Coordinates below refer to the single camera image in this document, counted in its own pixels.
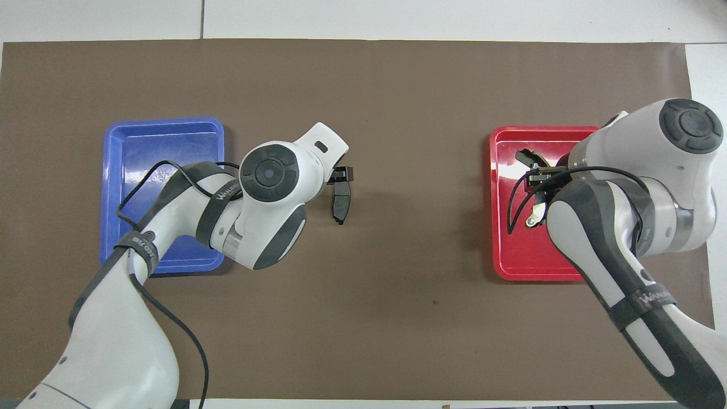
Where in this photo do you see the red plastic tray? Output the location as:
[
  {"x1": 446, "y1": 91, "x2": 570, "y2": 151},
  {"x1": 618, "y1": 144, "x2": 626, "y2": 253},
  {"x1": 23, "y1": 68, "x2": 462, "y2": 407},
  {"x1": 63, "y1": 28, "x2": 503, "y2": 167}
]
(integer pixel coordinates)
[{"x1": 490, "y1": 126, "x2": 604, "y2": 282}]

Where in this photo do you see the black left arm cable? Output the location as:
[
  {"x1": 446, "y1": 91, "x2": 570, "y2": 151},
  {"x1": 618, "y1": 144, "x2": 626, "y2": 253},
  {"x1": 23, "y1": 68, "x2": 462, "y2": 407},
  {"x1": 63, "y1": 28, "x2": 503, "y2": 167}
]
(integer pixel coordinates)
[{"x1": 116, "y1": 160, "x2": 243, "y2": 409}]

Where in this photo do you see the brown table mat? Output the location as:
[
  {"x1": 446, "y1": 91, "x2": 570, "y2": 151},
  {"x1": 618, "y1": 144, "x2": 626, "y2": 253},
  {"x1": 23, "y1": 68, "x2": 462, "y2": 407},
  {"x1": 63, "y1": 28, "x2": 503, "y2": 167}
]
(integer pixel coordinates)
[{"x1": 0, "y1": 39, "x2": 722, "y2": 402}]

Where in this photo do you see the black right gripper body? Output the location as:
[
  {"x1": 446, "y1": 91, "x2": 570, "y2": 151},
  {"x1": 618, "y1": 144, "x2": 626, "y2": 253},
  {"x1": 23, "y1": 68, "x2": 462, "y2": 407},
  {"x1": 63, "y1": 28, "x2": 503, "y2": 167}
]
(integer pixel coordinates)
[{"x1": 528, "y1": 161, "x2": 570, "y2": 191}]

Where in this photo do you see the dark grey brake pad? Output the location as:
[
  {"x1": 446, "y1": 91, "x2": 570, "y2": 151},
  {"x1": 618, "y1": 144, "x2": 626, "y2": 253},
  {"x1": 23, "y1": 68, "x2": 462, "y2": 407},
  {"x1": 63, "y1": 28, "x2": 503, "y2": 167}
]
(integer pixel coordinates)
[{"x1": 331, "y1": 180, "x2": 352, "y2": 226}]

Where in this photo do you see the blue plastic tray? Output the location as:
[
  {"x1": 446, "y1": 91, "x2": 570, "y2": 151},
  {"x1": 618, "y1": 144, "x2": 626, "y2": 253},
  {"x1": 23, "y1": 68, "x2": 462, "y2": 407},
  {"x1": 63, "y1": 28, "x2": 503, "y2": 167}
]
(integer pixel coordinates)
[{"x1": 100, "y1": 117, "x2": 226, "y2": 277}]

